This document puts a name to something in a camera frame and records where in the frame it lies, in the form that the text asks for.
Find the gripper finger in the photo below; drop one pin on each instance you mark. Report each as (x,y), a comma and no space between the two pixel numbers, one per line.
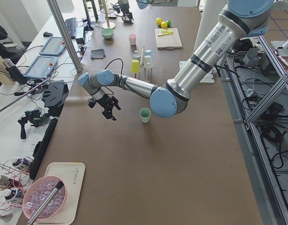
(114,103)
(108,112)

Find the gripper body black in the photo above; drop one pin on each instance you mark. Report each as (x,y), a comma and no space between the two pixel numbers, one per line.
(124,11)
(104,101)

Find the pink cup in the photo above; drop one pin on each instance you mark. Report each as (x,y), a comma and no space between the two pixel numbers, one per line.
(132,39)

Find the green cup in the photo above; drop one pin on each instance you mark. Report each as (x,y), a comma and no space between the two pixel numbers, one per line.
(145,115)

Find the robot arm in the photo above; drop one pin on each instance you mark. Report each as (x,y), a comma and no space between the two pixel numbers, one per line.
(237,19)
(144,3)

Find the yellow cup on rack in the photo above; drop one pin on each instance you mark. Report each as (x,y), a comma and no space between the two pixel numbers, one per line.
(135,66)

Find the grey cup on rack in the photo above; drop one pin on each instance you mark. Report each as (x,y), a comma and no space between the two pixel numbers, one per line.
(137,56)

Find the white cup on rack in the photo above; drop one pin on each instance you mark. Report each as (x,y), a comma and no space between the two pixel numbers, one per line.
(148,63)

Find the blue cup on rack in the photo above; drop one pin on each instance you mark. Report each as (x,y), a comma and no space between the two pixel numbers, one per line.
(148,53)

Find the metal scoop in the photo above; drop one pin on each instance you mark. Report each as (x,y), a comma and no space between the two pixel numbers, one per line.
(126,18)

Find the wooden stand base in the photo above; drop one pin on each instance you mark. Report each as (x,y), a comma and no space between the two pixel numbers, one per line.
(108,24)

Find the green bowl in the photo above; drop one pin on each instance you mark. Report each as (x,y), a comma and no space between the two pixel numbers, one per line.
(107,33)

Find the yellow lemon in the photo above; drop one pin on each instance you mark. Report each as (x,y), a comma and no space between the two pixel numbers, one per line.
(159,21)
(164,25)

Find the grey cloth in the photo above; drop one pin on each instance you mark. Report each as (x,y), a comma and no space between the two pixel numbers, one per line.
(97,54)

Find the yellow plastic knife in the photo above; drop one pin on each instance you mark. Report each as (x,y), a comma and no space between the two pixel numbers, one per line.
(163,34)

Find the black keyboard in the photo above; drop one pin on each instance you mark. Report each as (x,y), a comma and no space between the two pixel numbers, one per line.
(71,25)

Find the wooden cutting board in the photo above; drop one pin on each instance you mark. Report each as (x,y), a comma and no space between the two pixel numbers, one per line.
(168,41)

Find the cream tray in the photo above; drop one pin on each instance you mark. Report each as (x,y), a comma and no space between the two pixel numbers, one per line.
(71,173)

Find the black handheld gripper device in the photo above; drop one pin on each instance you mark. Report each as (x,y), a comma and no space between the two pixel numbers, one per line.
(34,117)

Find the blue teach pendant near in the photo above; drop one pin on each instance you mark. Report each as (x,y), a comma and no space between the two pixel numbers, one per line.
(41,67)

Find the blue teach pendant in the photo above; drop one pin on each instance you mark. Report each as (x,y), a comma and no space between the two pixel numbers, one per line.
(53,47)
(41,67)

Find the blue teach pendant far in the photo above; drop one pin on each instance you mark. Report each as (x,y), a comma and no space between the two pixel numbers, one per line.
(53,47)

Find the black computer mouse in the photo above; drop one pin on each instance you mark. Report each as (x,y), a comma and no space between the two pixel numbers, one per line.
(47,34)

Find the metal rod black tip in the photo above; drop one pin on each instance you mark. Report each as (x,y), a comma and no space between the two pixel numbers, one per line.
(45,203)

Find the pink bowl of ice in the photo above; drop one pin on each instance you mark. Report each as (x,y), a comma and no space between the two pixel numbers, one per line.
(37,194)

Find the white wire cup rack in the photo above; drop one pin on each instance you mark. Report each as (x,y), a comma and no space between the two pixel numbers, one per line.
(147,71)

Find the black perforated bracket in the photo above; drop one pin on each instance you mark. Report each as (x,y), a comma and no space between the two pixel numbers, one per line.
(54,97)

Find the aluminium frame post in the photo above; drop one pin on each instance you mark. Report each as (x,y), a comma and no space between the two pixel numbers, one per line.
(56,12)

